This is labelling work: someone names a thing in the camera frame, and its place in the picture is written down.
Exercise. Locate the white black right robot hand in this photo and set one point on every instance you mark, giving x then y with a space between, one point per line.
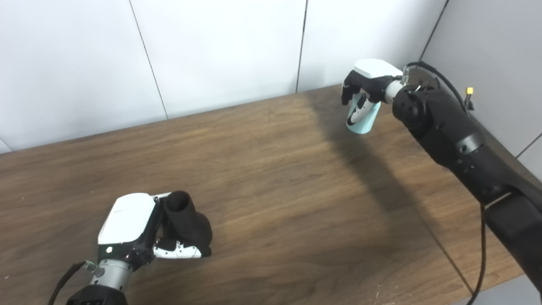
372 74

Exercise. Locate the black funnel-shaped nozzle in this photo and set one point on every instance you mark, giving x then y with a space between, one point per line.
190 224

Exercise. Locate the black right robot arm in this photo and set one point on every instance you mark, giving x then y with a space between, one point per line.
457 135

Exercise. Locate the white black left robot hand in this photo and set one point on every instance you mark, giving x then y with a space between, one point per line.
127 218

